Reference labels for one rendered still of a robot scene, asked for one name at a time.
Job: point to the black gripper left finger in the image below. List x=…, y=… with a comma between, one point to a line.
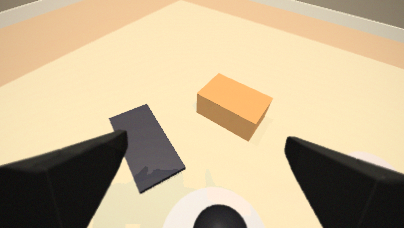
x=62, y=188

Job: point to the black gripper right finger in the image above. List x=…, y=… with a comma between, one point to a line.
x=345, y=191

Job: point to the glass french press with black handle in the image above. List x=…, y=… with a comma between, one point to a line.
x=213, y=208

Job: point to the grey cylinder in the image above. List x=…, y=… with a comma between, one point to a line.
x=372, y=158

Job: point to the orange rectangular block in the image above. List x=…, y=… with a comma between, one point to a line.
x=233, y=105

